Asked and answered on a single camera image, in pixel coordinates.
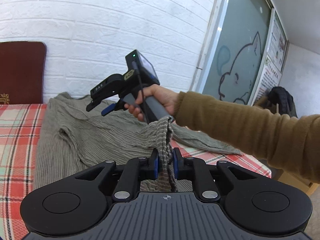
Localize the green striped checked shirt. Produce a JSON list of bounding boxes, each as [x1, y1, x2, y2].
[[33, 92, 240, 192]]

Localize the right forearm mustard sleeve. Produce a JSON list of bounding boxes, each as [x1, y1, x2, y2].
[[174, 92, 319, 183]]

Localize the person's right hand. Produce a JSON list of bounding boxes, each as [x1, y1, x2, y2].
[[124, 85, 179, 122]]

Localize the red plaid bed sheet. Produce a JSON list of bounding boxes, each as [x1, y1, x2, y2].
[[1, 104, 271, 239]]

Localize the dark brown wooden board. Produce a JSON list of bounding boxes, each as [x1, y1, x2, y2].
[[0, 41, 47, 105]]

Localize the frosted glass door with drawing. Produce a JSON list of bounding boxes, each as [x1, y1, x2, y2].
[[190, 0, 272, 105]]

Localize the black bag on hook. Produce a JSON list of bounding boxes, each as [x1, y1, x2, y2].
[[267, 86, 298, 117]]

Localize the paper poster on wall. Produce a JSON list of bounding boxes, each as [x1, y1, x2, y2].
[[251, 8, 287, 105]]

